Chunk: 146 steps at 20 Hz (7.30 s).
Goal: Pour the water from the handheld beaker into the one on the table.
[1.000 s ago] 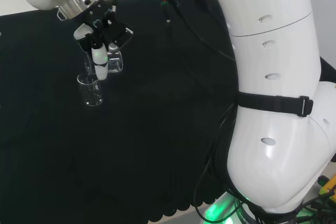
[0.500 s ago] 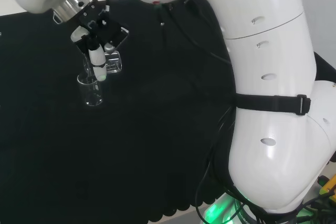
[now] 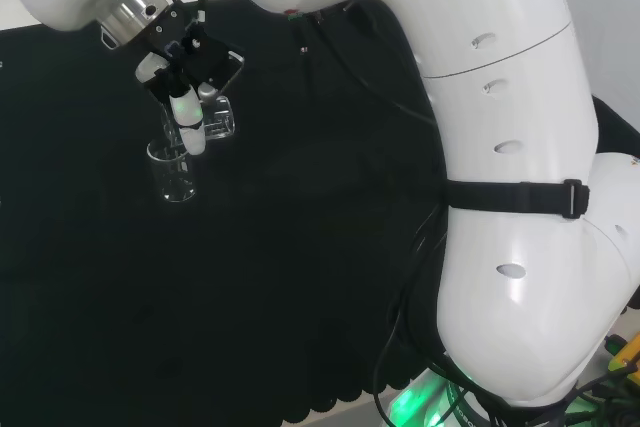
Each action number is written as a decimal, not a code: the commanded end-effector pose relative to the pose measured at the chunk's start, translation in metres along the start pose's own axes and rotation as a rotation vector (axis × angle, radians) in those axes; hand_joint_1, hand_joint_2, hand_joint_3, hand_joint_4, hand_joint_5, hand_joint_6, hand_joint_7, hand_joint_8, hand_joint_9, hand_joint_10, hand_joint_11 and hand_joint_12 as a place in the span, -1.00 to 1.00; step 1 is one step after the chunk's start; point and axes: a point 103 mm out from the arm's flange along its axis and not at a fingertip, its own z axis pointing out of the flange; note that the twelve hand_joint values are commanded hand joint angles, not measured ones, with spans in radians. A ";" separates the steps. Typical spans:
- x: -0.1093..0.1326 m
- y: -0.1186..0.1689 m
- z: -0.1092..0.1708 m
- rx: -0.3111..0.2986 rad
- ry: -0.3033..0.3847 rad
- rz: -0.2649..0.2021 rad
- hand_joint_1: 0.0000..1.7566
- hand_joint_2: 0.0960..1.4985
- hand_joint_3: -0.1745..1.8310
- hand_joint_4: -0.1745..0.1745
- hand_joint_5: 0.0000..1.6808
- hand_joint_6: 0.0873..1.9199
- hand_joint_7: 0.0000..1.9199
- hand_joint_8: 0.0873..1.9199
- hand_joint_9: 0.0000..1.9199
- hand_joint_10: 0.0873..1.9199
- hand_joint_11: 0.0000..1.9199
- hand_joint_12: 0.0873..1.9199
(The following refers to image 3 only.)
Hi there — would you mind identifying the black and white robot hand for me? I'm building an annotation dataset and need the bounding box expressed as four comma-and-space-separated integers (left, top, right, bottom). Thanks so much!
134, 0, 246, 156

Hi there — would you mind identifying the small clear glass beaker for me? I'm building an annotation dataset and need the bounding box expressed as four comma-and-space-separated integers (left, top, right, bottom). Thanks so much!
160, 95, 238, 149

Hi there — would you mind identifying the clear glass beaker with markings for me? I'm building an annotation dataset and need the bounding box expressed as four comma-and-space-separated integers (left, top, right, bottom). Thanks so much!
145, 138, 198, 205

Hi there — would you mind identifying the black bench cloth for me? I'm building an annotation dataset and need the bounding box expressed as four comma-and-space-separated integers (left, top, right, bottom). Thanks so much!
0, 0, 640, 424

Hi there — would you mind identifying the yellow stop button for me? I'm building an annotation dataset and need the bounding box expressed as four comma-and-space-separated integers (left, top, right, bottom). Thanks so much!
606, 330, 640, 374

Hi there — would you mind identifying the black cable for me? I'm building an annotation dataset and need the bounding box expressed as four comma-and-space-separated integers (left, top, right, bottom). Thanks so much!
312, 14, 439, 126

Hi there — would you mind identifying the black strap with buckle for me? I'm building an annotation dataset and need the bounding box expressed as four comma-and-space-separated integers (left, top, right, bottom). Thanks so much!
441, 178, 592, 221

